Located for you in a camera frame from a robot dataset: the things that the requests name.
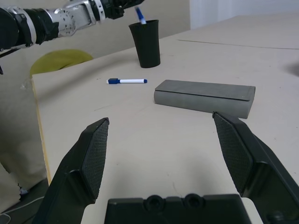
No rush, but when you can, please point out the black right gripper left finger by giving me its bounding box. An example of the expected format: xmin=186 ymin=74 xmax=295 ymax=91
xmin=31 ymin=117 xmax=110 ymax=224

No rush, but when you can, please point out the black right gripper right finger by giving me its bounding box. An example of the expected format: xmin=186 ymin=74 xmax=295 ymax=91
xmin=212 ymin=111 xmax=299 ymax=224

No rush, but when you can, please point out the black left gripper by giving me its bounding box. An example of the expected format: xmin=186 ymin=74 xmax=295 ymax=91
xmin=100 ymin=0 xmax=145 ymax=21

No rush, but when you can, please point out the white marker with barcode print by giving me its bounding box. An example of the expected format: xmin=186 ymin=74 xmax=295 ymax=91
xmin=135 ymin=6 xmax=148 ymax=25

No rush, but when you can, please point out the white marker with eraser cap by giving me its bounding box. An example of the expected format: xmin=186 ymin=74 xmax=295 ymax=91
xmin=106 ymin=77 xmax=148 ymax=85

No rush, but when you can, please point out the grey glasses case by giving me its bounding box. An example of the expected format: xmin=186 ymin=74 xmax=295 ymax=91
xmin=153 ymin=79 xmax=256 ymax=119

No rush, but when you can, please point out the black plastic cup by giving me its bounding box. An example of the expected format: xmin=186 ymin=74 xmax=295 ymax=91
xmin=128 ymin=20 xmax=162 ymax=69

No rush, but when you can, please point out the yellow cushion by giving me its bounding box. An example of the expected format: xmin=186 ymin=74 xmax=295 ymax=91
xmin=29 ymin=48 xmax=94 ymax=77

